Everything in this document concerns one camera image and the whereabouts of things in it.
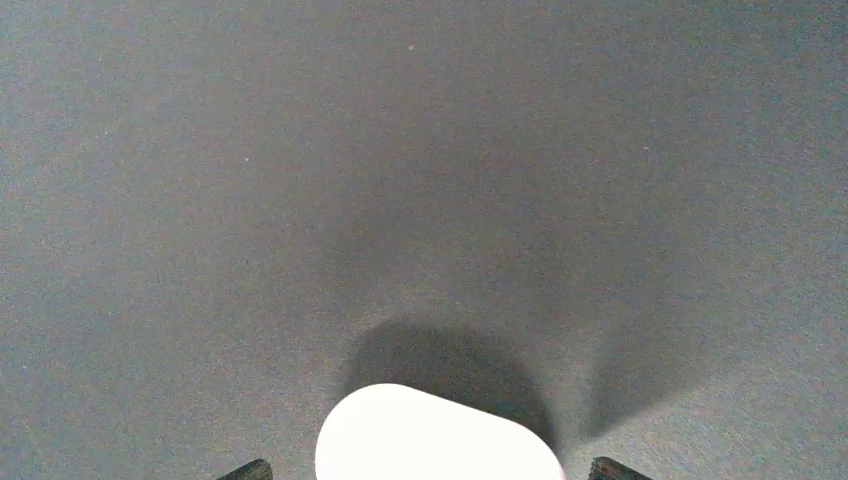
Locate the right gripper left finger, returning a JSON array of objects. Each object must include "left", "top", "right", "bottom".
[{"left": 217, "top": 459, "right": 273, "bottom": 480}]

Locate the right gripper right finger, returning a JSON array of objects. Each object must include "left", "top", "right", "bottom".
[{"left": 588, "top": 456, "right": 652, "bottom": 480}]

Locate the white charging case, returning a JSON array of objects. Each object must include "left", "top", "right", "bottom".
[{"left": 314, "top": 383, "right": 565, "bottom": 480}]

